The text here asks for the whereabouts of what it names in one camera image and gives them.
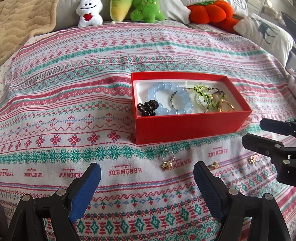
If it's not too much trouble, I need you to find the small gold pearl earring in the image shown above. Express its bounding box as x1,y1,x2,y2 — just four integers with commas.
208,162,219,169

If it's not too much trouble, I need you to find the gold ring green stone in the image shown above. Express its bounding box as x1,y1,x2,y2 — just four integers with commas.
216,99,235,113

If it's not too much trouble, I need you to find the gold dice charm hoop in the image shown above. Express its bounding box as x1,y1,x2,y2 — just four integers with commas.
161,148,175,171

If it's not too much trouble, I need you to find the red jewelry box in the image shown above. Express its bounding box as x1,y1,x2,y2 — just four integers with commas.
131,71,251,145

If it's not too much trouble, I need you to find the gold knot earring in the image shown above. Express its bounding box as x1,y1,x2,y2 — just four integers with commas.
249,154,261,165

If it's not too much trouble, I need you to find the white deer pillow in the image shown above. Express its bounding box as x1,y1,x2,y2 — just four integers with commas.
233,13,295,67

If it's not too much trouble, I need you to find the black chair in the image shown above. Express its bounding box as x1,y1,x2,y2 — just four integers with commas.
281,11,296,40

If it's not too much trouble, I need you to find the patterned handmade bedspread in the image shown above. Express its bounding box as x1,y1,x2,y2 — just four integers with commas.
1,21,295,240

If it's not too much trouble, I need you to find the orange pumpkin plush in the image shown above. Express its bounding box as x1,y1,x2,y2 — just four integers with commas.
187,1,239,34

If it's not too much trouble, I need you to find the grey white pillow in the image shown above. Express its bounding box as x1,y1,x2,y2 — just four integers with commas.
159,1,248,25

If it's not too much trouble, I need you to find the green tree plush toy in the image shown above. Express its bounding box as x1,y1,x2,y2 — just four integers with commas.
130,0,166,23

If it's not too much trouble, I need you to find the beige quilted blanket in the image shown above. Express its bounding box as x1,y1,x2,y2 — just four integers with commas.
1,1,58,64

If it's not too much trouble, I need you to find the white plush toy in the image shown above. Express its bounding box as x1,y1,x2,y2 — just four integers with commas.
76,0,103,28

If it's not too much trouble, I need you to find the yellow green plush toy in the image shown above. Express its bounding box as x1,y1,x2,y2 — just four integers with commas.
110,0,133,23

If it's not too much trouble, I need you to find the green bead bracelet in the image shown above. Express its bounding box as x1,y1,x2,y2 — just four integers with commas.
186,84,228,114

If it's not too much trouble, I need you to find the dark small bead bracelet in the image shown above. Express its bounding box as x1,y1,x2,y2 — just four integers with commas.
169,90,183,112

